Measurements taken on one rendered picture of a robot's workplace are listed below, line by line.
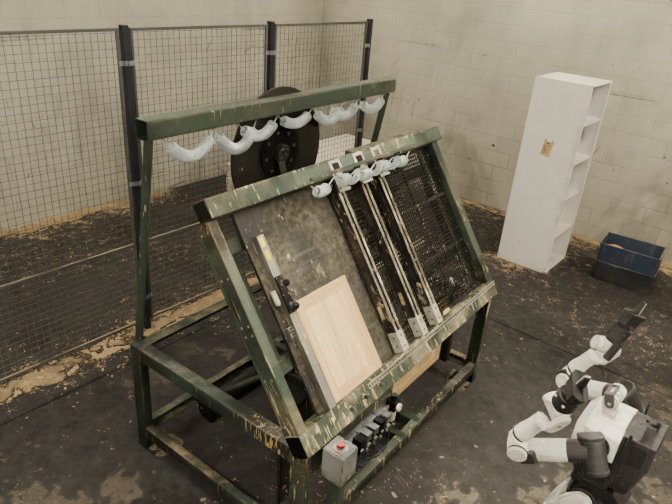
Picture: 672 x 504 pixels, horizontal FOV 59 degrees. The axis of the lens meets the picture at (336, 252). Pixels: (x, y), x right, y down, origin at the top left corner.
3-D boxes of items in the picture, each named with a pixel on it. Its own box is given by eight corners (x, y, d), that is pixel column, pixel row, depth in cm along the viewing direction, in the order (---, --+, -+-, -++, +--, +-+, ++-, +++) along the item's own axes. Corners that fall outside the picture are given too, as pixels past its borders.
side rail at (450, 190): (474, 285, 443) (487, 282, 436) (419, 148, 436) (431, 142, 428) (479, 281, 449) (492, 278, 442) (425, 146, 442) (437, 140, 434)
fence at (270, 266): (324, 410, 302) (330, 410, 300) (251, 238, 296) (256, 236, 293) (330, 405, 306) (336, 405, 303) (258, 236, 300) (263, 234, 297)
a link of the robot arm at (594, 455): (572, 466, 235) (610, 467, 228) (568, 472, 227) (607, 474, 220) (568, 436, 236) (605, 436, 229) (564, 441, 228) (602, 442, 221)
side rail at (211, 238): (284, 437, 288) (299, 436, 281) (193, 228, 281) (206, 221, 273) (292, 430, 292) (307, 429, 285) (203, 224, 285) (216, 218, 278)
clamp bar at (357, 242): (393, 354, 350) (425, 349, 333) (315, 167, 342) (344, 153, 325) (402, 347, 357) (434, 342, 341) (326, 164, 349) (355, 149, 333)
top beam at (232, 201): (200, 225, 276) (212, 219, 270) (191, 205, 276) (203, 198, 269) (431, 143, 438) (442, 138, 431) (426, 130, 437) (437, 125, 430)
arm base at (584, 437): (583, 468, 236) (614, 470, 230) (575, 477, 226) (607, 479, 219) (578, 430, 238) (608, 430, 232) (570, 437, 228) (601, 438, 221)
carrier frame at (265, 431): (297, 568, 318) (304, 453, 282) (138, 443, 391) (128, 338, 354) (475, 378, 479) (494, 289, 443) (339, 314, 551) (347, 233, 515)
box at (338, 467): (340, 489, 274) (343, 460, 266) (320, 476, 280) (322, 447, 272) (355, 474, 283) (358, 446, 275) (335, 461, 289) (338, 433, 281)
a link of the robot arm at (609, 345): (622, 332, 267) (606, 351, 271) (602, 322, 265) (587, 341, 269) (632, 346, 256) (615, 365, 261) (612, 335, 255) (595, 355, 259)
